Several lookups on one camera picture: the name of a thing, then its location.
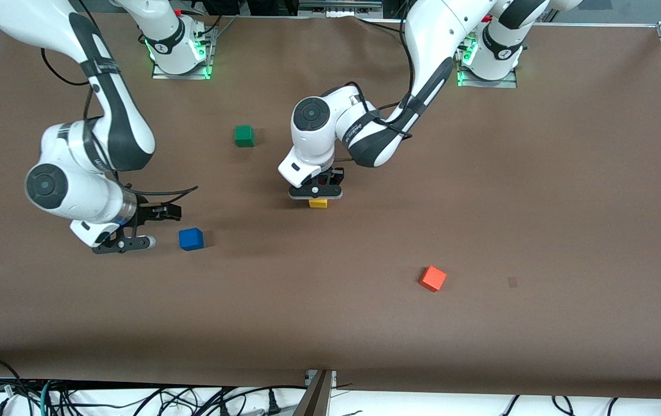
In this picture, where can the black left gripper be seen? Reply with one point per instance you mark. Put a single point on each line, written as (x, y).
(335, 175)

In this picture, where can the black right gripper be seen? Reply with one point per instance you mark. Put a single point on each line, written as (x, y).
(148, 212)

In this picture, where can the blue wooden cube block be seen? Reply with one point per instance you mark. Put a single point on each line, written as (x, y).
(190, 239)

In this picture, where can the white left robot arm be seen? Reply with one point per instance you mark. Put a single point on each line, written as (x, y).
(365, 133)

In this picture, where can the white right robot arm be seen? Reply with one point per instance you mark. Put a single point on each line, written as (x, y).
(111, 115)

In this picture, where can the yellow wooden cube block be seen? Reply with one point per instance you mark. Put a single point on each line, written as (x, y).
(319, 204)

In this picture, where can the green wooden cube block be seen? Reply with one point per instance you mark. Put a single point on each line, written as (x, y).
(244, 136)

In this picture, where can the orange wooden cube block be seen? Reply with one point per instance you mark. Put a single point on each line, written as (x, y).
(433, 278)

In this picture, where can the brown table cover sheet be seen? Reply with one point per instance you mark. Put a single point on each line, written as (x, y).
(365, 323)

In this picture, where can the black power plug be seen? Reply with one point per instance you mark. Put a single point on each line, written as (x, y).
(274, 404)

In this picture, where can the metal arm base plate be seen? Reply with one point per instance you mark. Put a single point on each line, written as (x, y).
(509, 82)
(160, 72)

